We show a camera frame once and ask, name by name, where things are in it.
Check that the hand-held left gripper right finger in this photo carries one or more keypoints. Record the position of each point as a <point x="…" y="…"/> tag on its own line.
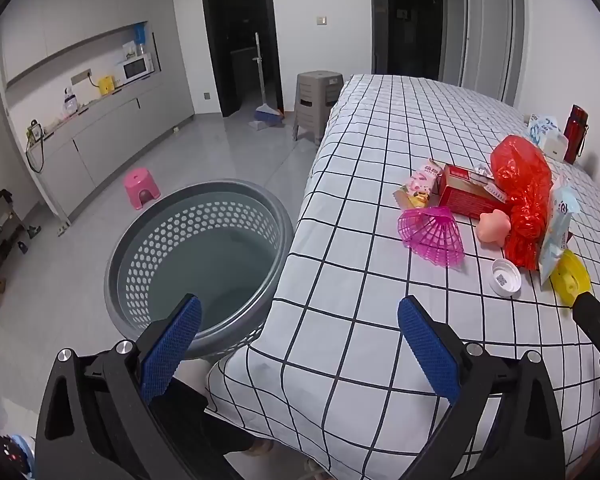
<point x="430" y="350"/>

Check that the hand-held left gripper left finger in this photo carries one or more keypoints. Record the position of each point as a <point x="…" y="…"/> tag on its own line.
<point x="172" y="350"/>

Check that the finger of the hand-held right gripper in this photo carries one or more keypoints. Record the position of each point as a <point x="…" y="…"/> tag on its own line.
<point x="597" y="322"/>

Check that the grey perforated laundry basket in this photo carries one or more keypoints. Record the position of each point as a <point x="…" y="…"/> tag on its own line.
<point x="130" y="240"/>

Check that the pink pig toy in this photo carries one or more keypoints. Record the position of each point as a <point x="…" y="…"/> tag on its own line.
<point x="495" y="227"/>

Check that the pink snack packet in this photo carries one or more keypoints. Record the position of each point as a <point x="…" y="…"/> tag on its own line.
<point x="420" y="182"/>

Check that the yellow plastic lid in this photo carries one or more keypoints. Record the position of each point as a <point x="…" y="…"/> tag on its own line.
<point x="572" y="275"/>

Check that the person's leg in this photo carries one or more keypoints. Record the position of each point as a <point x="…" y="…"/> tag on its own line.
<point x="215" y="425"/>

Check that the white wet wipes packet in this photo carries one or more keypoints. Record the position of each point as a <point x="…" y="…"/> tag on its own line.
<point x="557" y="230"/>

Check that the white checked tablecloth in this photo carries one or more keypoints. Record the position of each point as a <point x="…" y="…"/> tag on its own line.
<point x="370" y="270"/>

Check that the white bottle cap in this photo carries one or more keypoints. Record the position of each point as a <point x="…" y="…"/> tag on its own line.
<point x="506" y="277"/>

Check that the pink plastic strainer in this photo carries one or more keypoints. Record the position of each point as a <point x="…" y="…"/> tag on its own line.
<point x="432" y="237"/>

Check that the red plastic bag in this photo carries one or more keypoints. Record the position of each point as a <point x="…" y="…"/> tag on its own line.
<point x="522" y="180"/>

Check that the red toothpaste box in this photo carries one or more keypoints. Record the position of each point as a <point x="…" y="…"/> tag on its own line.
<point x="462" y="195"/>

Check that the pink plastic stool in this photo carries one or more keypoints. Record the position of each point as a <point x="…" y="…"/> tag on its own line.
<point x="141" y="187"/>

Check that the white box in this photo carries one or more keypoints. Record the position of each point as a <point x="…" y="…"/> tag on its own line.
<point x="556" y="147"/>

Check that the red water bottle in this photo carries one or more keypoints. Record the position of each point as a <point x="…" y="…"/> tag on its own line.
<point x="575" y="135"/>

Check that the crumpled white paper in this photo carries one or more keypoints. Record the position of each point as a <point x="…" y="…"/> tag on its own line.
<point x="482" y="171"/>

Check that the white blue tissue pack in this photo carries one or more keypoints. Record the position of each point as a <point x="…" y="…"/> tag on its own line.
<point x="541" y="127"/>

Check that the shoe rack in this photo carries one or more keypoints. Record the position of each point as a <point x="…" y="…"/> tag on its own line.
<point x="2" y="240"/>

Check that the grey kitchen cabinet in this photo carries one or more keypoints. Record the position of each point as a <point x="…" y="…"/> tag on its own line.
<point x="105" y="130"/>

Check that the grey plastic stool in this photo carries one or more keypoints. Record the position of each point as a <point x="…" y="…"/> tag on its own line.
<point x="316" y="105"/>

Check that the yellow container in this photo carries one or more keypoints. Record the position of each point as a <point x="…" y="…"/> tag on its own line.
<point x="107" y="86"/>

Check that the white microwave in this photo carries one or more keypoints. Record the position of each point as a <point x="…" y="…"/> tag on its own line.
<point x="136" y="67"/>

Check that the black door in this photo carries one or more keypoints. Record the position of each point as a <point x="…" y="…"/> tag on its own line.
<point x="414" y="25"/>

